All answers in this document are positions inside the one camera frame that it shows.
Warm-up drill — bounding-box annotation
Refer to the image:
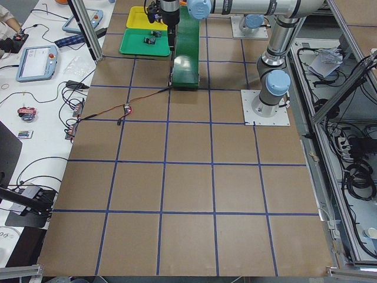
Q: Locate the teach pendant far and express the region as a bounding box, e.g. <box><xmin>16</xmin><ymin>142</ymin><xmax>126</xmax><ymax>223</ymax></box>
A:
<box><xmin>61</xmin><ymin>8</ymin><xmax>104</xmax><ymax>34</ymax></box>

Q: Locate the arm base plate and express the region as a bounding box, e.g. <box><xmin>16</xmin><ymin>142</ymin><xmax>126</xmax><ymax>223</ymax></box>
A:
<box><xmin>241</xmin><ymin>90</ymin><xmax>290</xmax><ymax>126</ymax></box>
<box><xmin>230</xmin><ymin>14</ymin><xmax>269</xmax><ymax>40</ymax></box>

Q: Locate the red black power cable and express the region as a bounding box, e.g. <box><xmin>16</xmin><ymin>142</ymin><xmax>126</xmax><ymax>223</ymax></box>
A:
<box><xmin>78</xmin><ymin>87</ymin><xmax>171</xmax><ymax>126</ymax></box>

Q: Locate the green conveyor belt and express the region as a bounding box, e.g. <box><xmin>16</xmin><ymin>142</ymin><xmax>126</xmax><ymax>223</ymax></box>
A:
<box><xmin>170</xmin><ymin>6</ymin><xmax>200</xmax><ymax>89</ymax></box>

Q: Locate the aluminium frame post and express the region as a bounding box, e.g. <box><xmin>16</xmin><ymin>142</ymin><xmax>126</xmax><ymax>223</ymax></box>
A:
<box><xmin>68</xmin><ymin>0</ymin><xmax>103</xmax><ymax>62</ymax></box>

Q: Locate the green plastic tray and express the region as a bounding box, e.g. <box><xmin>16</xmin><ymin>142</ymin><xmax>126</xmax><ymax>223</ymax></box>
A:
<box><xmin>119</xmin><ymin>28</ymin><xmax>171</xmax><ymax>57</ymax></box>

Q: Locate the teach pendant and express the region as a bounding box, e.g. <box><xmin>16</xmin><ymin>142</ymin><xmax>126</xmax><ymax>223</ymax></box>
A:
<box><xmin>15</xmin><ymin>45</ymin><xmax>58</xmax><ymax>83</ymax></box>
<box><xmin>61</xmin><ymin>8</ymin><xmax>104</xmax><ymax>34</ymax></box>

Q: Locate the yellow plastic tray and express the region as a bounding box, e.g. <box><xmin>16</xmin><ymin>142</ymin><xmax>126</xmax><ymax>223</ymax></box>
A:
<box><xmin>126</xmin><ymin>6</ymin><xmax>167</xmax><ymax>31</ymax></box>

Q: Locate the blue plaid pouch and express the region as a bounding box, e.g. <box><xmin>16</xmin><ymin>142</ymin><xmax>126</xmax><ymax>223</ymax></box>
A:
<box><xmin>54</xmin><ymin>34</ymin><xmax>85</xmax><ymax>48</ymax></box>

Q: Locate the small controller circuit board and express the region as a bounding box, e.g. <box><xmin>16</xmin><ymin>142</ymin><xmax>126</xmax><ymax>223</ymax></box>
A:
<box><xmin>124</xmin><ymin>104</ymin><xmax>132</xmax><ymax>116</ymax></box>

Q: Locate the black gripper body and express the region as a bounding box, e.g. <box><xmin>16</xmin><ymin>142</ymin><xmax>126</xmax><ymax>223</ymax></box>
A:
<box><xmin>147</xmin><ymin>0</ymin><xmax>180</xmax><ymax>28</ymax></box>

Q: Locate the black power adapter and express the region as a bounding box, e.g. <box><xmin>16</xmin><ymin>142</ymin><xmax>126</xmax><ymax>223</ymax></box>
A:
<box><xmin>65</xmin><ymin>80</ymin><xmax>90</xmax><ymax>90</ymax></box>

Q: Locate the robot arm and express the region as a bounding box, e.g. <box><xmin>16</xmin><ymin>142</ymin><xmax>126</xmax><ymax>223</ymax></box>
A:
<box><xmin>144</xmin><ymin>0</ymin><xmax>323</xmax><ymax>106</ymax></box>

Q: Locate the green push button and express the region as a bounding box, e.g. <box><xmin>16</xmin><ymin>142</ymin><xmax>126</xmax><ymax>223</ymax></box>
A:
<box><xmin>144</xmin><ymin>37</ymin><xmax>156</xmax><ymax>45</ymax></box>
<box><xmin>151</xmin><ymin>30</ymin><xmax>162</xmax><ymax>38</ymax></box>

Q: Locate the teach pendant near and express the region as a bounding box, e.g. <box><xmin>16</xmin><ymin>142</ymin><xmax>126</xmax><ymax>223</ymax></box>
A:
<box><xmin>15</xmin><ymin>45</ymin><xmax>58</xmax><ymax>83</ymax></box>

